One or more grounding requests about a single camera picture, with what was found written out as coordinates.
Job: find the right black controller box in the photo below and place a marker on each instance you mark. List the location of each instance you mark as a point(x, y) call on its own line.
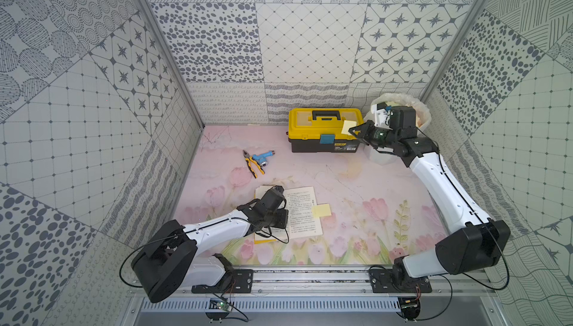
point(409, 308)

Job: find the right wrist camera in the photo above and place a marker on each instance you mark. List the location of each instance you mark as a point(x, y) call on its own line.
point(381, 114)

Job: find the white bin with plastic liner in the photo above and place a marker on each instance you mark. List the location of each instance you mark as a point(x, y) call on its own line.
point(423, 119)

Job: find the yellow handled pliers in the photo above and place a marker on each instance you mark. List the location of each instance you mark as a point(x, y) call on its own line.
point(254, 167)

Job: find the aluminium mounting rail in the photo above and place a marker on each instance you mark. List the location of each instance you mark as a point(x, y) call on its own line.
point(331, 281)

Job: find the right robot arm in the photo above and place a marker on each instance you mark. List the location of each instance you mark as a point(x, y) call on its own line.
point(475, 240)

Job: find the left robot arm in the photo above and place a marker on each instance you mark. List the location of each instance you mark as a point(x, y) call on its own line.
point(174, 257)

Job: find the blue plastic tool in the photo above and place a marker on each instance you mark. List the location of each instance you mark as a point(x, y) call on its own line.
point(262, 159)

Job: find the left green circuit board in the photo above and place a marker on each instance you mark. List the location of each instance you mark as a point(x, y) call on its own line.
point(218, 310)

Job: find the pale yellow sticky note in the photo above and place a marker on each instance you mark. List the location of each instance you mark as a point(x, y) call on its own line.
point(347, 126)
point(321, 211)

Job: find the yellow black toolbox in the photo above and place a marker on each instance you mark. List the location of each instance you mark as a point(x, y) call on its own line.
point(318, 130)

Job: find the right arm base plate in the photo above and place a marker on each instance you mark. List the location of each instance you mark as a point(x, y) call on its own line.
point(390, 282)

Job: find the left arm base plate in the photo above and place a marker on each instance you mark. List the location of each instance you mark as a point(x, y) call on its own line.
point(237, 281)

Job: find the yellow children's book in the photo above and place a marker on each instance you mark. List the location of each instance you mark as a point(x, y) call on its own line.
point(301, 222)

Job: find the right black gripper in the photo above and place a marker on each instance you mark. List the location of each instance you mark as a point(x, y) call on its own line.
point(367, 127)

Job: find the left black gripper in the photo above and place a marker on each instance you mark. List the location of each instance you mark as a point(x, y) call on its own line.
point(277, 218)

